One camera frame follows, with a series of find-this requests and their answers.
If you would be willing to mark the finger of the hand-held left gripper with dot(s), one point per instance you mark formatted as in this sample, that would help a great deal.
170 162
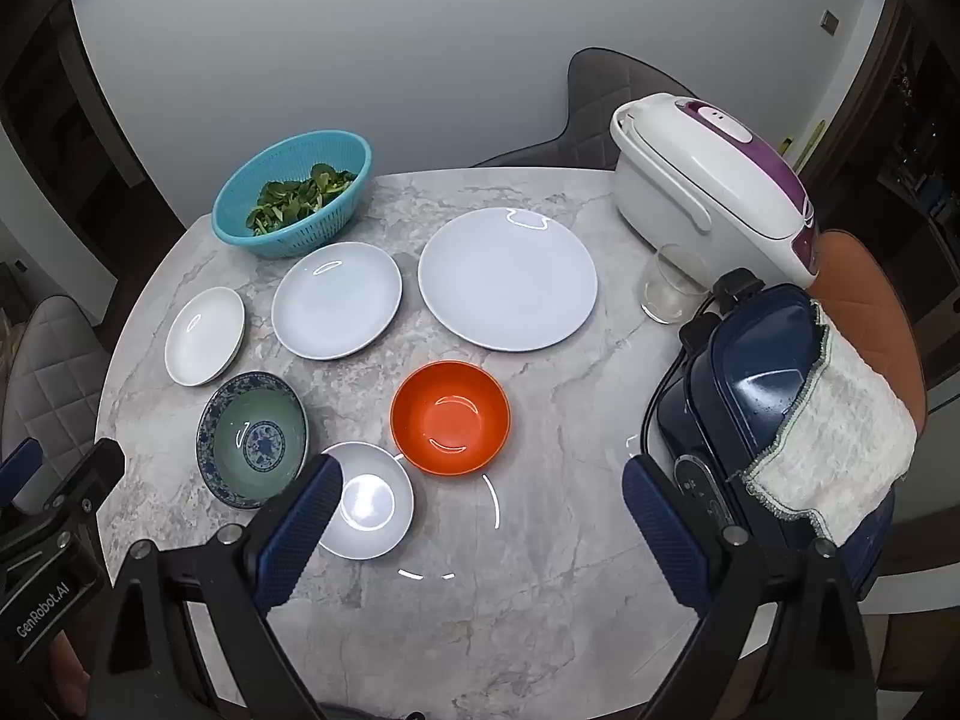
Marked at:
94 469
16 465

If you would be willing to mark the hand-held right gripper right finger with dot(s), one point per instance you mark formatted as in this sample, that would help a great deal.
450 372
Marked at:
667 532

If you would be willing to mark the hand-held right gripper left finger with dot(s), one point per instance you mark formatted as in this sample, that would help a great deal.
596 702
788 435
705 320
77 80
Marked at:
300 532

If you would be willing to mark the small white bowl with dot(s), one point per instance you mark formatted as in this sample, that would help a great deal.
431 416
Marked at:
375 502

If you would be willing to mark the blue patterned green bowl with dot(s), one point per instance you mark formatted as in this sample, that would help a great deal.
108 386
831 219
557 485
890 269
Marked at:
255 435

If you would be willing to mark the small white plate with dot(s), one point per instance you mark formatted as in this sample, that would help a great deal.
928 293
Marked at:
202 337

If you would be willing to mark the orange bowl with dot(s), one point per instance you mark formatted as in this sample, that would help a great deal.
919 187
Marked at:
450 420

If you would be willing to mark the medium white plate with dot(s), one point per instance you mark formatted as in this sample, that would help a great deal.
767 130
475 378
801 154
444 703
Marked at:
337 300

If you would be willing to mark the large white plate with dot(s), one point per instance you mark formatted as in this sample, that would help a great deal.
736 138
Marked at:
510 285

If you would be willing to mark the person's left hand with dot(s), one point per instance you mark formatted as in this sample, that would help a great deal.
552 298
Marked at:
67 679

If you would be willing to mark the light grey quilted chair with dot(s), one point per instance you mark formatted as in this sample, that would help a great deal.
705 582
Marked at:
52 360

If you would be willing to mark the navy electric cooking pot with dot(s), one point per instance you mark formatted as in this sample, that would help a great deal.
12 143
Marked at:
750 375

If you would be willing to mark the white knitted cloth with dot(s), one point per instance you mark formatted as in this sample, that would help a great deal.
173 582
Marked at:
840 427

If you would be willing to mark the clear drinking glass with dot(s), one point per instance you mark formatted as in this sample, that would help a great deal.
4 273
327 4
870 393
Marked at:
667 292

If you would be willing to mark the teal plastic colander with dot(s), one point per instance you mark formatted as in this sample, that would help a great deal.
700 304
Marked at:
232 229

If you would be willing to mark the orange chair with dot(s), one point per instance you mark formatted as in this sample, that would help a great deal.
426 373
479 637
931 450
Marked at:
862 292

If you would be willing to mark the green leafy vegetables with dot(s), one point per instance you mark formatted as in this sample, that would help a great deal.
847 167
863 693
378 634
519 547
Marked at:
292 199

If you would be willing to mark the white purple rice cooker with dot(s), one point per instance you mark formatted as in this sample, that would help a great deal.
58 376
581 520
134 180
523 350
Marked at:
675 187

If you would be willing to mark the dark wooden cabinet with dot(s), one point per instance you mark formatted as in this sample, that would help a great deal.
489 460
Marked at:
45 90
915 127

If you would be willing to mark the dark grey chair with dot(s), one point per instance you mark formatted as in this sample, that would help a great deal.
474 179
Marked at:
592 90

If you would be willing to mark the wall switch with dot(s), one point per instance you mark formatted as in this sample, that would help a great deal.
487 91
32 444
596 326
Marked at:
829 22

